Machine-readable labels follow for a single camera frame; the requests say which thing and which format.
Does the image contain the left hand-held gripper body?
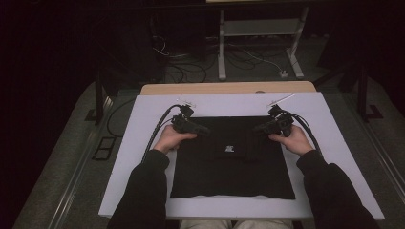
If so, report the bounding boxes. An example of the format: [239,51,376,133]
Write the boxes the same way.
[170,99,197,135]

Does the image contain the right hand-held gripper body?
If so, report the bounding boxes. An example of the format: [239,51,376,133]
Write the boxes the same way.
[265,93,296,138]

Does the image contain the black tank top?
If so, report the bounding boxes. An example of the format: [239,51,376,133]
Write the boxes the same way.
[169,115,297,201]

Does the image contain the person's left hand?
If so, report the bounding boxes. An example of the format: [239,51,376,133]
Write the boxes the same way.
[153,124,198,156]

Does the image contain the person's right hand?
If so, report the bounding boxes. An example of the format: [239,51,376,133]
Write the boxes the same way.
[268,124,315,157]

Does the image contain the white board mat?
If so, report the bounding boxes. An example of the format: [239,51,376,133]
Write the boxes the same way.
[97,92,386,222]

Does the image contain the black metal stand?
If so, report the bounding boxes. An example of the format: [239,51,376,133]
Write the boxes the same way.
[312,61,385,124]
[83,68,121,126]

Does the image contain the left hand-held gripper cable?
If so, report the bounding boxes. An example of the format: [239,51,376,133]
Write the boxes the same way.
[140,103,183,163]

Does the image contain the hand-held gripper cable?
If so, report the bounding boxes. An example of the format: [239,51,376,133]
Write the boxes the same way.
[140,103,183,163]
[281,109,323,155]

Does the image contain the right hand-held gripper cable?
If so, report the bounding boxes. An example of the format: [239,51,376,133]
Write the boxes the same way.
[281,109,323,155]

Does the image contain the black floor cables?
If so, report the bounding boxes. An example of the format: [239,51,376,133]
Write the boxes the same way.
[162,52,221,84]

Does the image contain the white floor cable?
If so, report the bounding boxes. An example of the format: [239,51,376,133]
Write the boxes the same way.
[227,43,284,73]

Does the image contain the thin black cable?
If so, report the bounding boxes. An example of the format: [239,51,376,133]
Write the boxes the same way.
[106,97,137,138]

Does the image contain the grey metal desk frame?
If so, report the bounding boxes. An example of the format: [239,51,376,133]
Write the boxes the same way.
[217,6,310,81]

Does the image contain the metal floor rail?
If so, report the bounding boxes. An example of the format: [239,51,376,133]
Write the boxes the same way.
[343,94,405,206]
[47,94,115,229]

